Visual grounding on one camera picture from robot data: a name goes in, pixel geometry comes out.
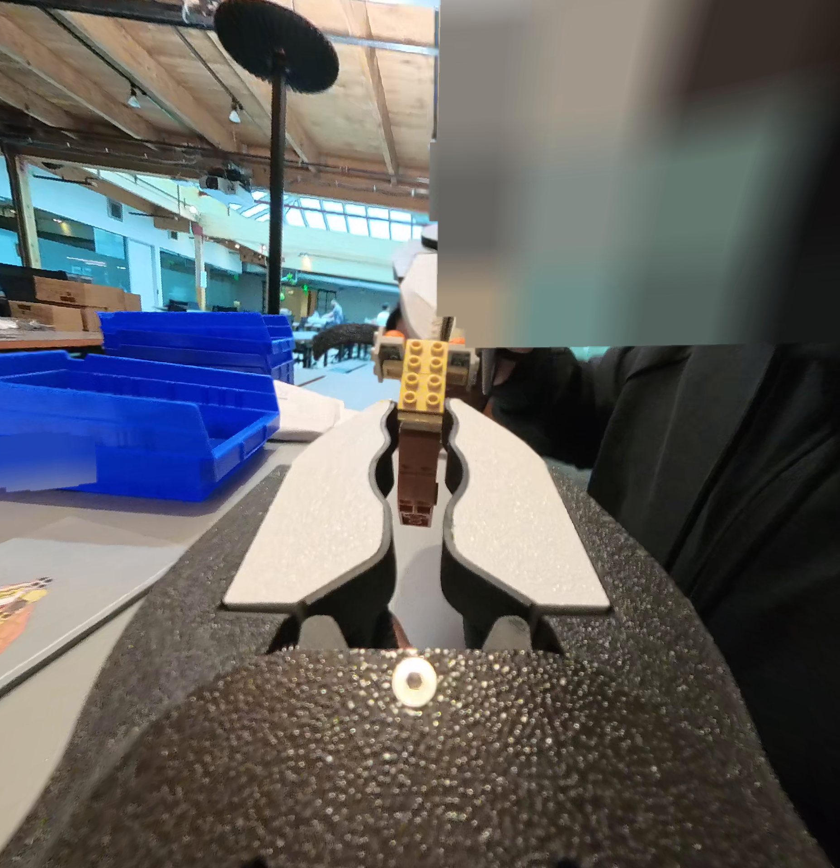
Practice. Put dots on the wooden table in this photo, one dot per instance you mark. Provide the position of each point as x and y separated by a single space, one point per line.
33 339

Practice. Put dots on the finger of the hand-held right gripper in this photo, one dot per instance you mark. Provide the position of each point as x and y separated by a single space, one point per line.
420 291

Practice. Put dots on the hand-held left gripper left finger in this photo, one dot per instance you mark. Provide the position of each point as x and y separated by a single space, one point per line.
311 522

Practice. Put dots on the ceiling projector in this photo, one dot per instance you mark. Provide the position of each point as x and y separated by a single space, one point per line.
223 180

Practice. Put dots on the brown tan brick model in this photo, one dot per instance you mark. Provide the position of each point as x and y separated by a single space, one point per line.
416 468

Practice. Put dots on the grey instruction booklet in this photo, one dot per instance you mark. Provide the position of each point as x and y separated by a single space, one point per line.
67 590

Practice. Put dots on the brown cardboard box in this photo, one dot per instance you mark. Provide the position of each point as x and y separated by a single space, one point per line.
47 317
81 293

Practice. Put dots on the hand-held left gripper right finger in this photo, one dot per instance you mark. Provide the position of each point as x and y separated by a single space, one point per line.
522 522

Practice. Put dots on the stack of blue bins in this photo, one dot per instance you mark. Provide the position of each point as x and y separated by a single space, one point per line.
203 339

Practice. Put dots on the black pole with round disc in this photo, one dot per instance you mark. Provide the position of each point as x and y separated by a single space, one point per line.
276 169

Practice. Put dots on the blue plastic bin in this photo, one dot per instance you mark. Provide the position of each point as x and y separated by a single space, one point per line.
121 420

